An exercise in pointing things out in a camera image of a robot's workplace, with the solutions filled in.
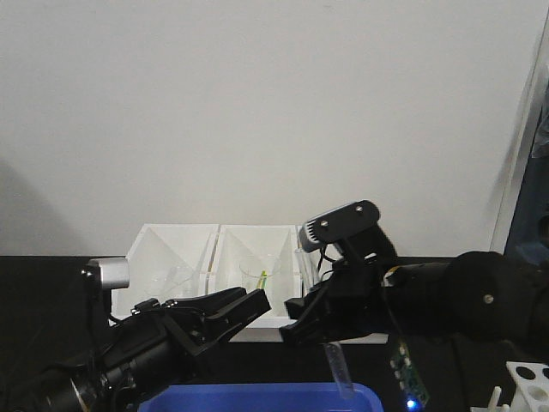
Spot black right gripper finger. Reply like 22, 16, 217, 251
279, 318, 330, 344
285, 281, 333, 320

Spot white test tube rack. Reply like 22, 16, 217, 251
469, 361, 548, 412

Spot clear beaker in bin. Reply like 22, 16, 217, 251
238, 255, 281, 292
148, 265, 195, 300

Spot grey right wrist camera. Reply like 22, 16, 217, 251
299, 200, 381, 252

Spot clear glass test tube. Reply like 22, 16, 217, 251
323, 342, 354, 400

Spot white right storage bin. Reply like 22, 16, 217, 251
287, 226, 388, 344

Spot grey pegboard drying rack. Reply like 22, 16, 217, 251
501, 64, 549, 270

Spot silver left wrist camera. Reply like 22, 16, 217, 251
82, 257, 130, 293

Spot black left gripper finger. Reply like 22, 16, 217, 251
203, 289, 271, 342
160, 287, 249, 320

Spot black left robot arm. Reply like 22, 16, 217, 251
1, 287, 270, 411

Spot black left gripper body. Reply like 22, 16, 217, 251
109, 299, 222, 382

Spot blue plastic tray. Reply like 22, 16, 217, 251
138, 383, 383, 412

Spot clear beaker in middle bin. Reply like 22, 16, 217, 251
238, 255, 281, 292

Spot green circuit board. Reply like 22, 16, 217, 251
389, 338, 430, 411

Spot clear beaker in left bin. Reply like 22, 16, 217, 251
148, 265, 195, 300

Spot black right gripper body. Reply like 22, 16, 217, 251
321, 224, 397, 342

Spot white left storage bin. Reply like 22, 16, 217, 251
112, 224, 220, 319

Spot clear plastic bag of pegs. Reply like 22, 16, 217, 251
531, 87, 549, 159

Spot green plastic spatula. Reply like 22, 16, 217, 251
258, 274, 268, 289

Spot white middle storage bin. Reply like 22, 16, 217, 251
207, 225, 302, 342

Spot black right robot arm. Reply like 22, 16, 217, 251
280, 226, 548, 360

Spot white storage bin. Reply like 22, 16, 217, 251
207, 225, 302, 342
287, 226, 388, 344
112, 224, 220, 319

